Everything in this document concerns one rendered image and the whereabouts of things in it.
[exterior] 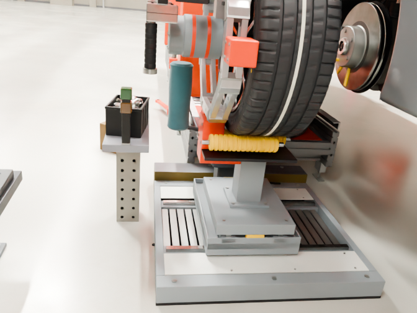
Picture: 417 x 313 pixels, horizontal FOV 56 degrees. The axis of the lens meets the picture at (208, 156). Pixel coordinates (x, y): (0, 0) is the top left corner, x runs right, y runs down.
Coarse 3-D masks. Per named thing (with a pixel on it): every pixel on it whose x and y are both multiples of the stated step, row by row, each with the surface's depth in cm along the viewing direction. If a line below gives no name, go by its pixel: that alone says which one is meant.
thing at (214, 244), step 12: (204, 192) 181; (204, 204) 170; (204, 216) 161; (204, 228) 151; (204, 240) 150; (216, 240) 144; (228, 240) 144; (240, 240) 145; (252, 240) 146; (264, 240) 147; (276, 240) 147; (288, 240) 148; (216, 252) 146; (228, 252) 147; (240, 252) 147; (252, 252) 148; (264, 252) 149; (276, 252) 150; (288, 252) 150
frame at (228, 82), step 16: (240, 0) 108; (240, 16) 108; (224, 32) 111; (240, 32) 110; (224, 48) 111; (208, 64) 162; (224, 64) 112; (224, 80) 114; (240, 80) 114; (208, 96) 153; (208, 112) 133; (224, 112) 130
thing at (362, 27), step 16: (352, 16) 151; (368, 16) 140; (384, 16) 134; (352, 32) 142; (368, 32) 140; (384, 32) 133; (352, 48) 141; (368, 48) 139; (384, 48) 134; (336, 64) 163; (352, 64) 146; (368, 64) 139; (352, 80) 149; (368, 80) 142
